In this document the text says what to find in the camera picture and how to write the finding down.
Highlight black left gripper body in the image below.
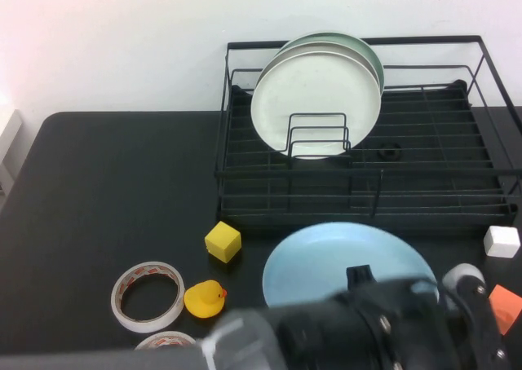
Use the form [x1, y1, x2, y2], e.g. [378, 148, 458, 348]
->
[381, 280, 513, 370]

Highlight cream plate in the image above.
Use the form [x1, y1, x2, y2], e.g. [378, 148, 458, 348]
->
[260, 40, 381, 98]

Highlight white plate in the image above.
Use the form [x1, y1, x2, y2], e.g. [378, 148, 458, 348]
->
[250, 51, 383, 161]

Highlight light blue plate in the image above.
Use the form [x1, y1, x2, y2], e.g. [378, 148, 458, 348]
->
[262, 222, 441, 311]

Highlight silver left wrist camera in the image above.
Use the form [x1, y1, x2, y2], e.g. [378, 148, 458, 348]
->
[443, 263, 487, 302]

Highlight orange foam block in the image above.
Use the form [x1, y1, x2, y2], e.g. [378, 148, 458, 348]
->
[488, 284, 522, 337]

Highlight white adhesive tape roll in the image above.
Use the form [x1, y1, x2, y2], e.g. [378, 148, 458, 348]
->
[134, 330, 200, 351]
[110, 260, 185, 333]

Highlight yellow rubber duck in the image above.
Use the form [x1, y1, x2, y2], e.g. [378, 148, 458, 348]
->
[184, 280, 228, 319]

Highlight green plate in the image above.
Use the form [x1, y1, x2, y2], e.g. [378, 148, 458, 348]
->
[281, 30, 386, 98]

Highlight white ledge board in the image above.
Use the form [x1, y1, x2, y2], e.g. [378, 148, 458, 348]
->
[0, 108, 24, 196]

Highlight yellow foam cube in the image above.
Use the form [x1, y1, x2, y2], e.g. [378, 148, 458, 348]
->
[204, 220, 242, 264]

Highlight white foam cube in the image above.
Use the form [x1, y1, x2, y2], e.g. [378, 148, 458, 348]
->
[483, 225, 521, 259]

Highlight black wire dish rack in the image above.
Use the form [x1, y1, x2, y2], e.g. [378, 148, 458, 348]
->
[214, 34, 522, 220]

